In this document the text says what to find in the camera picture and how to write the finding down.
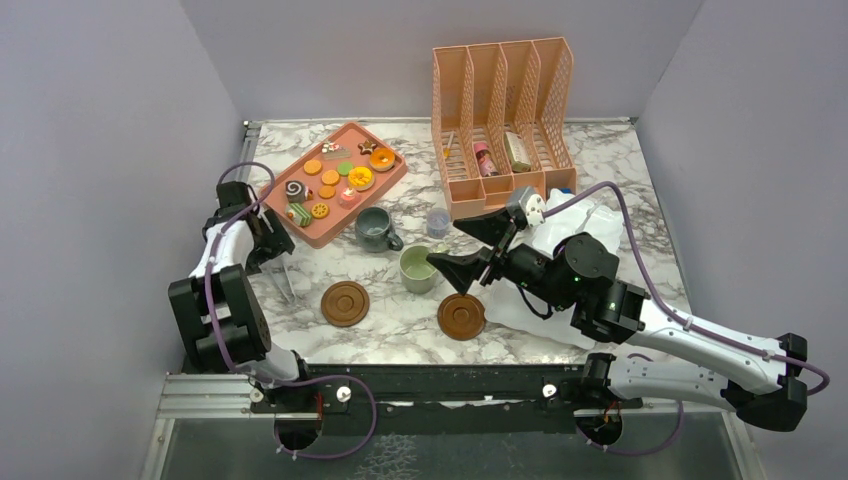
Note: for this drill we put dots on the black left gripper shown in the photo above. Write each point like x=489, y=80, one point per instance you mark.
x=516, y=265

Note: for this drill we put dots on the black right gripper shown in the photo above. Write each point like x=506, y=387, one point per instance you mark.
x=237, y=202

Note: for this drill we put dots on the yellow frosted donut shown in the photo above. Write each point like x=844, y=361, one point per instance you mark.
x=361, y=178

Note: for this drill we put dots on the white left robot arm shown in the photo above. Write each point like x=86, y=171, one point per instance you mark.
x=221, y=323

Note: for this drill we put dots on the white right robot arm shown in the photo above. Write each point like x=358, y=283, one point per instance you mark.
x=756, y=378

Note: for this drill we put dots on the green layered cake slice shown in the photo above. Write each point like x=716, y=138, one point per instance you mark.
x=298, y=215

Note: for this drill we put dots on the light green ceramic mug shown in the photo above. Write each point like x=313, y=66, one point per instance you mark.
x=418, y=276

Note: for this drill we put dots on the right brown wooden coaster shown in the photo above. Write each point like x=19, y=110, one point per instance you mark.
x=461, y=317

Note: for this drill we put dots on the brown wooden coaster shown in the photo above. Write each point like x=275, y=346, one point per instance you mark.
x=345, y=303
x=461, y=317

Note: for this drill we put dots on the yellow flower cookie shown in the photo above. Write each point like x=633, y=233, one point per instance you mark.
x=320, y=210

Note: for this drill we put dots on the orange round biscuit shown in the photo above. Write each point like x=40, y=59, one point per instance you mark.
x=312, y=167

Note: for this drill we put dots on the pink bottle in organizer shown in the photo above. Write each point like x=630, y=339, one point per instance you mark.
x=484, y=158

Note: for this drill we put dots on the pink dessert tray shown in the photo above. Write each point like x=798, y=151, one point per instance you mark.
x=340, y=146

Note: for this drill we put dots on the dark blue-green ceramic mug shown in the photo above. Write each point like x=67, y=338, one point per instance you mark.
x=375, y=232

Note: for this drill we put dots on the pink snowball cake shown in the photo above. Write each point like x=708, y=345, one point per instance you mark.
x=349, y=198

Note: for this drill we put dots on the green macaron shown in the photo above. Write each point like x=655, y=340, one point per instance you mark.
x=344, y=168

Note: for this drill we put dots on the tan box in organizer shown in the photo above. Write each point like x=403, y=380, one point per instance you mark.
x=516, y=152

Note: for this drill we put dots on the orange glazed donut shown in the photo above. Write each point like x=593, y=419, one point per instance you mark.
x=382, y=159

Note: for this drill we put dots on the pink mesh file organizer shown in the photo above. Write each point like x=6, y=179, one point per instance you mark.
x=479, y=92

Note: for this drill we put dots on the brown star cookie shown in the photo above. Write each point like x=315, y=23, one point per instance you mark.
x=367, y=147

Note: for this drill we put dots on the left brown wooden coaster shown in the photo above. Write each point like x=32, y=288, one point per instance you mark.
x=345, y=303

